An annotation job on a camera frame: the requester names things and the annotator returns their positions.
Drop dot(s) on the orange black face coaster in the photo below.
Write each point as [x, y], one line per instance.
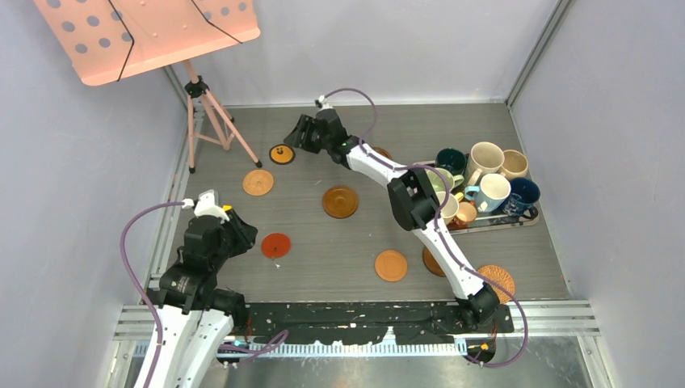
[282, 154]

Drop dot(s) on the light orange wooden coaster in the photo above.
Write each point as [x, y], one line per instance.
[391, 266]

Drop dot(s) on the cream mug tall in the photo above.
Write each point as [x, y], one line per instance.
[484, 158]

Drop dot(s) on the dark green mug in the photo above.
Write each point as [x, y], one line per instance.
[451, 160]

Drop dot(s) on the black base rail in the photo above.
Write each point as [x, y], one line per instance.
[359, 323]

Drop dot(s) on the woven rattan coaster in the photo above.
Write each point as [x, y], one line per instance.
[258, 182]
[502, 278]

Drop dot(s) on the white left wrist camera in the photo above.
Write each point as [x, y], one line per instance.
[207, 204]

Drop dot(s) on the dark wooden coaster near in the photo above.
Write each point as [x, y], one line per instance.
[431, 264]

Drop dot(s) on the navy blue mug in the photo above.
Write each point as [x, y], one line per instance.
[522, 199]

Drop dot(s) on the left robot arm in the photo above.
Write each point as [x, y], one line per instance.
[191, 315]

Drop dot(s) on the small brown cup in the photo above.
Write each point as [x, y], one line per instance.
[466, 214]

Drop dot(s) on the brown wooden coaster centre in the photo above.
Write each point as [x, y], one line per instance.
[340, 202]

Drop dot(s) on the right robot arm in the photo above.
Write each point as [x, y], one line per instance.
[414, 204]

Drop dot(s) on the beige mug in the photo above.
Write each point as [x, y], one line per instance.
[515, 165]

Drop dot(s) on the woven rattan coaster left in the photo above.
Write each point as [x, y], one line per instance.
[258, 182]

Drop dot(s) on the yellow cup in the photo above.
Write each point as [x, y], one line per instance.
[450, 209]

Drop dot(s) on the light green mug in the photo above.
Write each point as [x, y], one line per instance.
[443, 180]

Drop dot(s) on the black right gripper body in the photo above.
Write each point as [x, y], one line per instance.
[325, 144]

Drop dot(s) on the dark wooden coaster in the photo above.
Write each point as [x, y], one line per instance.
[382, 153]
[431, 264]

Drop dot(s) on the white light blue mug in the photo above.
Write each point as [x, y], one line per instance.
[490, 193]

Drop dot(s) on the woven rattan coaster right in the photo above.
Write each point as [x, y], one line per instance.
[502, 278]

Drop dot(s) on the red round flat coaster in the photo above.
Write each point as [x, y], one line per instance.
[275, 245]

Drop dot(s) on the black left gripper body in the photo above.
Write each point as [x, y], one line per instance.
[234, 241]

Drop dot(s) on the pink music stand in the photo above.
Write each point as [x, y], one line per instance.
[108, 41]

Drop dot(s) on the dark wooden coaster far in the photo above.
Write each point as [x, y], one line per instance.
[382, 153]

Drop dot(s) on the metal tray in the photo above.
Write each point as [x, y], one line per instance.
[495, 220]

